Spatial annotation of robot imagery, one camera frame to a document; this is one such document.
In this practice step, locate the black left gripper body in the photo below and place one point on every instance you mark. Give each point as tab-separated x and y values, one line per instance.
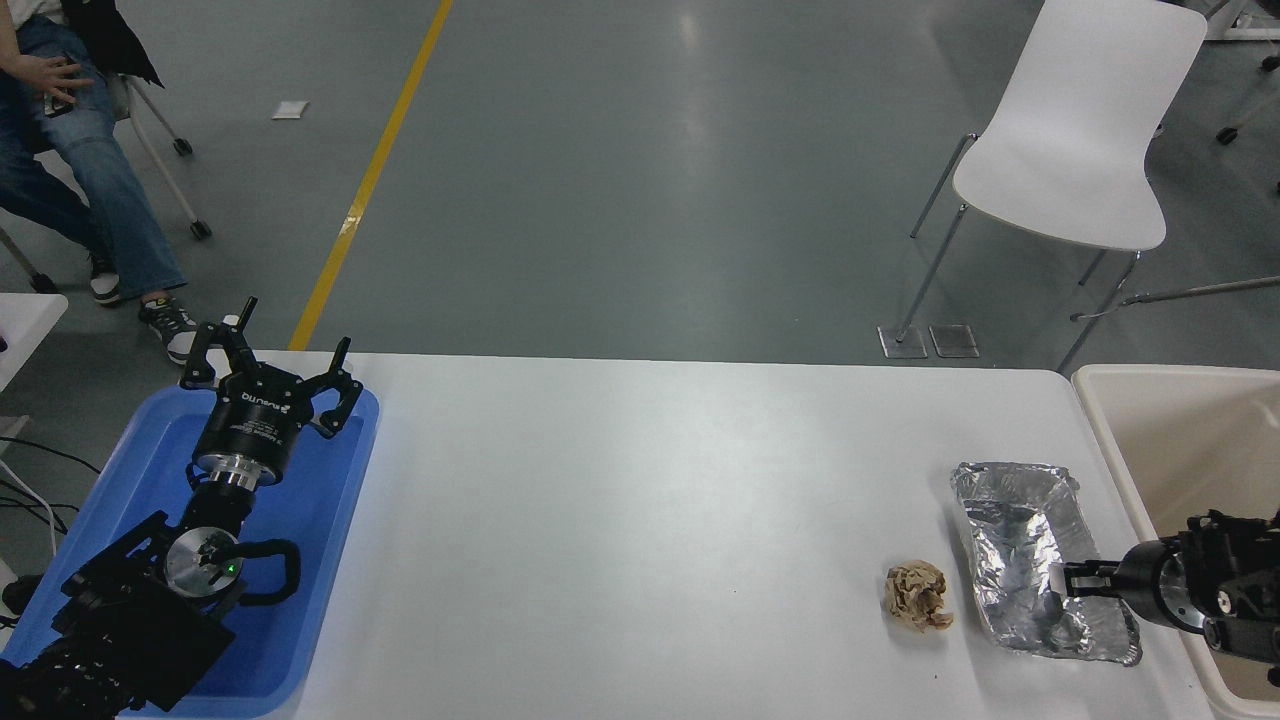
255	425

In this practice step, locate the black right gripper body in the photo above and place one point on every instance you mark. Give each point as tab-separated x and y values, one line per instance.
1160	590

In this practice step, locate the silver foil tray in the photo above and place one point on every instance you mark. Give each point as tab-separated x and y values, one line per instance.
1010	560

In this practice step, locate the dark phone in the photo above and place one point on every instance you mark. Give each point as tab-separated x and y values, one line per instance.
58	107

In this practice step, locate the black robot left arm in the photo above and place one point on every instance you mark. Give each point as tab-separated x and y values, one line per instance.
130	620

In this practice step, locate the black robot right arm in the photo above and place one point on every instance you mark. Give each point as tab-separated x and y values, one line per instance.
1245	590

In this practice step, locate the grey metal floor plate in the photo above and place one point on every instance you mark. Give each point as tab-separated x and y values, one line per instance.
953	340
903	342

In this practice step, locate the person's hand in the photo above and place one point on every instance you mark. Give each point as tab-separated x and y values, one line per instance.
58	78

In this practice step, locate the blue plastic tray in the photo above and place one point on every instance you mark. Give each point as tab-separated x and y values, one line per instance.
330	500

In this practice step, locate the large pale bin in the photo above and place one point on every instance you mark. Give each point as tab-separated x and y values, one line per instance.
1180	450

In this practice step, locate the crumpled tan paper ball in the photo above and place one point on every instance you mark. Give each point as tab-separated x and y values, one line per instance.
918	597

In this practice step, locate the person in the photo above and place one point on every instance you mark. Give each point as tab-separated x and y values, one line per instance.
110	190

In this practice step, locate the white side table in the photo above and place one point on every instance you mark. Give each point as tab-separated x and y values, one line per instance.
25	320

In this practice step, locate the white paper scrap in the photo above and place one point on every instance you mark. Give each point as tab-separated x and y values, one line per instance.
289	109

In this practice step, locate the white wheeled chair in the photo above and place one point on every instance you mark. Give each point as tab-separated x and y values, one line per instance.
122	95

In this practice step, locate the black round foot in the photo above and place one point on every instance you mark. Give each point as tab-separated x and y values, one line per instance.
22	593

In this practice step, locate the grey metal rod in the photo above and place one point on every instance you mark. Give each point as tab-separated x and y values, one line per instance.
1200	291

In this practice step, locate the black jacket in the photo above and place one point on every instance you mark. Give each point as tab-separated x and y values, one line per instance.
110	35

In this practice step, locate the white chair with metal legs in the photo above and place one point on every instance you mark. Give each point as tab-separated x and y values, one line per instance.
1080	120

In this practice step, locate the chair base with black casters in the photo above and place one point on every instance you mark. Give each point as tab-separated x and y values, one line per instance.
1227	135

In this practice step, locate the white metal frame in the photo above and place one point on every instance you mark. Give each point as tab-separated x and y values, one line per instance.
1250	33

